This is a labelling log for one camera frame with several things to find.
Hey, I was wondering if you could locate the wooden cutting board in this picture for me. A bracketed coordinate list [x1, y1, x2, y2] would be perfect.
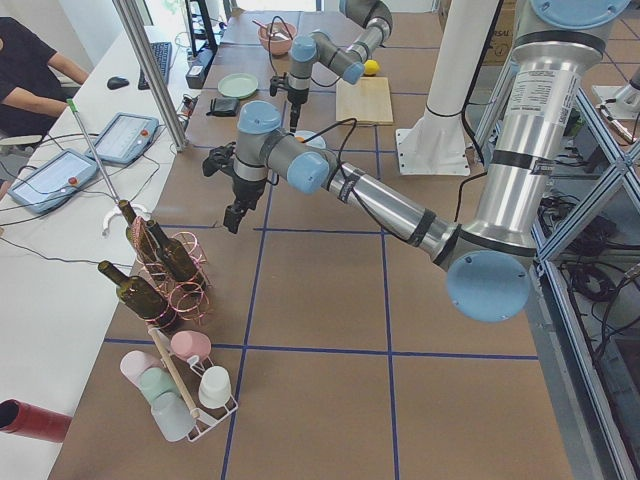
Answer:
[335, 77, 394, 125]

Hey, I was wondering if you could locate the red cylinder bottle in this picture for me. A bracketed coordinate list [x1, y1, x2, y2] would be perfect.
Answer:
[1, 399, 72, 443]

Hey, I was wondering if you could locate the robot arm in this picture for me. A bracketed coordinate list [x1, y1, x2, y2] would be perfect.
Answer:
[270, 1, 393, 132]
[224, 1, 626, 322]

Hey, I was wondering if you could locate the grey cup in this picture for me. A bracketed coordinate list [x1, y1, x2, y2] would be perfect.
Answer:
[151, 392, 196, 442]

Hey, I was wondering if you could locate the aluminium frame post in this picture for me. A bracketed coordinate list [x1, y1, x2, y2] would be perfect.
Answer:
[112, 0, 187, 152]

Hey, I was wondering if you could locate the green cup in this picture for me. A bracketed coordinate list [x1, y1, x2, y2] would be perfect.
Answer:
[138, 367, 180, 404]

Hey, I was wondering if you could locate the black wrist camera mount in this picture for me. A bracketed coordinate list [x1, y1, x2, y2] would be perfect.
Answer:
[269, 73, 290, 97]

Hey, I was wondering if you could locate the black keyboard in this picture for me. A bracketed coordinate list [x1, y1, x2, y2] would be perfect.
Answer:
[137, 41, 174, 92]

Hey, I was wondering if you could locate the copper wire bottle rack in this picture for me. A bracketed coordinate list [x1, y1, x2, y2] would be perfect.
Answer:
[126, 216, 211, 326]

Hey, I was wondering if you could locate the pink bowl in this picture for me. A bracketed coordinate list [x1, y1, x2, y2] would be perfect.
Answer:
[258, 21, 297, 56]

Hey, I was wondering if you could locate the far teach pendant tablet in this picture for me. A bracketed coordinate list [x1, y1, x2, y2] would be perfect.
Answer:
[93, 112, 159, 166]

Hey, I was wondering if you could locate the white wire cup rack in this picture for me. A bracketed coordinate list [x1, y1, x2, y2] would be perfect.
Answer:
[148, 324, 239, 445]

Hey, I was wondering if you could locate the dark glass wine bottle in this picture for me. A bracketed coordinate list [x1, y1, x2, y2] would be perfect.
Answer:
[118, 200, 165, 280]

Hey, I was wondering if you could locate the teach pendant tablet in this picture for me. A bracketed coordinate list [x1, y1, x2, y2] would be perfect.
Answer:
[8, 149, 98, 214]
[93, 112, 159, 166]

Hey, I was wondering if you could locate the upper yellow lemon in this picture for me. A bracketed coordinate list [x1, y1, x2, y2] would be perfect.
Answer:
[363, 59, 380, 77]

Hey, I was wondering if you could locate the near teach pendant tablet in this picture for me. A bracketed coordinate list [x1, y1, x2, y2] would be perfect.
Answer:
[8, 149, 98, 214]

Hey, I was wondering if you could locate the white cup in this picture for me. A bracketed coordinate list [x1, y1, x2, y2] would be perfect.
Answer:
[198, 365, 231, 409]

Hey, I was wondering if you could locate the pale pink cup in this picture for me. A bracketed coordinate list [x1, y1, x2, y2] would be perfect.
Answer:
[120, 350, 163, 387]

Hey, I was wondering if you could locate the folded grey cloth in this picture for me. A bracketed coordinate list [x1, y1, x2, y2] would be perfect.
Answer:
[206, 97, 240, 117]

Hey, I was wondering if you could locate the light blue plate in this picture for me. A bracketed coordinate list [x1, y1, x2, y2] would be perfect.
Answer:
[300, 130, 326, 149]

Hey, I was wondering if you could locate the light green plate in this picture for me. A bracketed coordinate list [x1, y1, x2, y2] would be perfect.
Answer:
[217, 73, 259, 99]

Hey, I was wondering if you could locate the black camera cable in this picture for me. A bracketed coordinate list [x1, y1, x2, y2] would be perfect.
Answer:
[267, 14, 359, 151]

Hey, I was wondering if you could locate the seated person black shirt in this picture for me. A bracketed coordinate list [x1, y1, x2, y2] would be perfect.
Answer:
[1, 17, 89, 136]

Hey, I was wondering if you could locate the metal ice scoop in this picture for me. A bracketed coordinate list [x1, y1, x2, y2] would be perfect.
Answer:
[252, 19, 294, 41]

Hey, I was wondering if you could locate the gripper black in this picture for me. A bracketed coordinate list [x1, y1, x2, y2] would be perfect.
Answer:
[223, 175, 265, 234]
[287, 87, 309, 133]

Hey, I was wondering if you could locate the black computer mouse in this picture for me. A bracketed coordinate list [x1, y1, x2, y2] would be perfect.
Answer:
[106, 76, 130, 90]

